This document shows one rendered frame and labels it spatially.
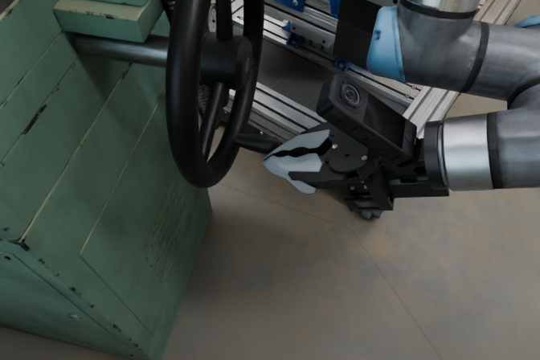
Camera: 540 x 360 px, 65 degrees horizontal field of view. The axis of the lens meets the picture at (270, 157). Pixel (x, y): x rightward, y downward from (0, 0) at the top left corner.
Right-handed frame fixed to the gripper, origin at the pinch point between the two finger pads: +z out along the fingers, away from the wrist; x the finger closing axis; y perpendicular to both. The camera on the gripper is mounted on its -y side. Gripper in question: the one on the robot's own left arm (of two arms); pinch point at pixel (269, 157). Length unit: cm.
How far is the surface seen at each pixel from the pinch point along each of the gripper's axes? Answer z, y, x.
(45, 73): 15.2, -21.4, -3.8
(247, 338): 37, 60, -8
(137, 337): 42, 30, -18
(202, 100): 11.5, -4.4, 7.9
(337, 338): 18, 71, -2
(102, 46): 12.6, -19.4, 2.2
